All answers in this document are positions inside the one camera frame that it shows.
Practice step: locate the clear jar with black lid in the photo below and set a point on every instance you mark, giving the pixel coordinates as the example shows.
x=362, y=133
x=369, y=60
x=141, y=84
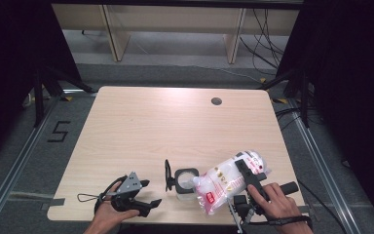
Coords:
x=185, y=182

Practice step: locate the aluminium floor rail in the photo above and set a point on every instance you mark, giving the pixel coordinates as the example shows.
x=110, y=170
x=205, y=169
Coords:
x=16, y=169
x=321, y=169

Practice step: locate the black metal stand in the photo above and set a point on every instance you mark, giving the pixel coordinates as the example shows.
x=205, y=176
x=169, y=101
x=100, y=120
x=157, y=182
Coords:
x=303, y=97
x=39, y=97

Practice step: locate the light wooden shelf unit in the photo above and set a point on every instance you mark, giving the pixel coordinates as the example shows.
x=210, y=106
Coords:
x=175, y=19

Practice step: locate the grey tape strip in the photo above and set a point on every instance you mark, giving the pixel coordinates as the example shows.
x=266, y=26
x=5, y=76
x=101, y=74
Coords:
x=53, y=203

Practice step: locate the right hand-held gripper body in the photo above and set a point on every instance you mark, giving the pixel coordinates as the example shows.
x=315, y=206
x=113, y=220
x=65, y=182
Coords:
x=243, y=208

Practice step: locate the person's dark clothing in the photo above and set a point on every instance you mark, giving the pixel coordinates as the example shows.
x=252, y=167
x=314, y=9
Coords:
x=181, y=230

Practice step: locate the person's right hand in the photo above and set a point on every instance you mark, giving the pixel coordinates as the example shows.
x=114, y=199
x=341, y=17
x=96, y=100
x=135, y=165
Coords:
x=276, y=204

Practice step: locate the red and white spouted pouch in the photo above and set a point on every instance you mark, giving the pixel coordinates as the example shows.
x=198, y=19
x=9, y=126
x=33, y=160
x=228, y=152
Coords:
x=220, y=185

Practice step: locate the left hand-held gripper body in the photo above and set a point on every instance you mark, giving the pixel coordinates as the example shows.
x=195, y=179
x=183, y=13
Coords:
x=130, y=185

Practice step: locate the person's left hand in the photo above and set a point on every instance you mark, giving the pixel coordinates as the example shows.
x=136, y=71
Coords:
x=105, y=214

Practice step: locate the black curtain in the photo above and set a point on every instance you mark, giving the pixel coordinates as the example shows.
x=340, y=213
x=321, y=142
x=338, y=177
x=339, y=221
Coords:
x=354, y=81
x=13, y=65

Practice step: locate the yellow floor tape piece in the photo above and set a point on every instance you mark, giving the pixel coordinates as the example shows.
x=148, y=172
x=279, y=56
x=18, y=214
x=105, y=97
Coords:
x=280, y=101
x=66, y=98

